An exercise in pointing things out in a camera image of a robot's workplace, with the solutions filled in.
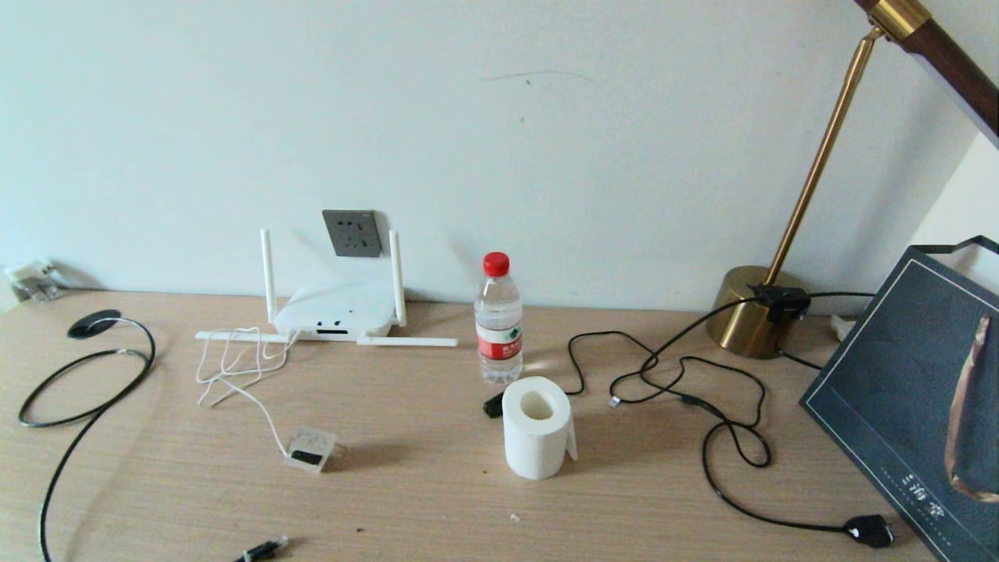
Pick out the dark teal paper gift bag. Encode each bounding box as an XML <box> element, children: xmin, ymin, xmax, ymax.
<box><xmin>800</xmin><ymin>236</ymin><xmax>999</xmax><ymax>562</ymax></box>

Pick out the clear plastic packet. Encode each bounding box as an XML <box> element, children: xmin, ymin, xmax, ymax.
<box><xmin>4</xmin><ymin>260</ymin><xmax>59</xmax><ymax>303</ymax></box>

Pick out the black oval desk grommet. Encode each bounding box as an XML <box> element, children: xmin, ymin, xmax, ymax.
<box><xmin>67</xmin><ymin>309</ymin><xmax>123</xmax><ymax>340</ymax></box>

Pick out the white power adapter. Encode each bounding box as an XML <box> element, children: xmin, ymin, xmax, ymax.
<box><xmin>285</xmin><ymin>427</ymin><xmax>338</xmax><ymax>475</ymax></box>

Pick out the long black cable with plugs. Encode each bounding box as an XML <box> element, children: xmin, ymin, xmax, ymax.
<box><xmin>482</xmin><ymin>330</ymin><xmax>896</xmax><ymax>549</ymax></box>

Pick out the white wifi router with antennas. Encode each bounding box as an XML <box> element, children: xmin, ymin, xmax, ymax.
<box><xmin>195</xmin><ymin>228</ymin><xmax>459</xmax><ymax>348</ymax></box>

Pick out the black cable with silver tip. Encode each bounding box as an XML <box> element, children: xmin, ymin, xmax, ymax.
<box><xmin>609</xmin><ymin>295</ymin><xmax>770</xmax><ymax>408</ymax></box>

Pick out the white toilet paper roll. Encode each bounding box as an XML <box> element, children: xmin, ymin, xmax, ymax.
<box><xmin>501</xmin><ymin>376</ymin><xmax>579</xmax><ymax>481</ymax></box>

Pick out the thin white power cable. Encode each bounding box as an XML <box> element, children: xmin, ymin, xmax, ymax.
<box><xmin>195</xmin><ymin>326</ymin><xmax>301</xmax><ymax>457</ymax></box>

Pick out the grey wall socket plate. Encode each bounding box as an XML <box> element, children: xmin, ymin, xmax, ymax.
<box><xmin>322</xmin><ymin>209</ymin><xmax>385</xmax><ymax>258</ymax></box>

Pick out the small black connector front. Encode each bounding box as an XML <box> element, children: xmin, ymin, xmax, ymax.
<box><xmin>234</xmin><ymin>535</ymin><xmax>290</xmax><ymax>562</ymax></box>

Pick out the clear water bottle red cap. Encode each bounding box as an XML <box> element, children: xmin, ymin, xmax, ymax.
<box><xmin>474</xmin><ymin>251</ymin><xmax>524</xmax><ymax>385</ymax></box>

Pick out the brass desk lamp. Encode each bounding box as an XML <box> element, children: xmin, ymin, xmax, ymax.
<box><xmin>706</xmin><ymin>0</ymin><xmax>999</xmax><ymax>360</ymax></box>

